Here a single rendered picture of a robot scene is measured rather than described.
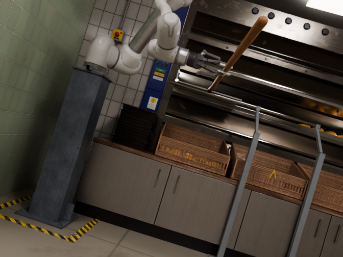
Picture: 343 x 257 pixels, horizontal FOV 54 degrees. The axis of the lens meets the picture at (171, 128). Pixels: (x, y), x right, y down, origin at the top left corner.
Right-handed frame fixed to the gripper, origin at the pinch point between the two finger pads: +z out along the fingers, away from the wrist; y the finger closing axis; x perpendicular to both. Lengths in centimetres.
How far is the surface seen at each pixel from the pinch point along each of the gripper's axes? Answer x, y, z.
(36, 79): -58, 32, -120
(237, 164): -76, 48, 35
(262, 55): -125, -50, 36
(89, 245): -23, 117, -44
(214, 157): -77, 48, 17
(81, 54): -123, -4, -118
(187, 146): -77, 46, -4
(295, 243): -66, 88, 88
